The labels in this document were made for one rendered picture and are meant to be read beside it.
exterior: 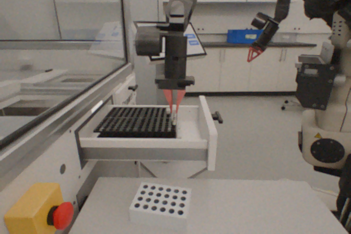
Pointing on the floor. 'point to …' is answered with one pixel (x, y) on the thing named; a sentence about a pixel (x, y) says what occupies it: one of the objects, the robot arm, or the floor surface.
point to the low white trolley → (212, 208)
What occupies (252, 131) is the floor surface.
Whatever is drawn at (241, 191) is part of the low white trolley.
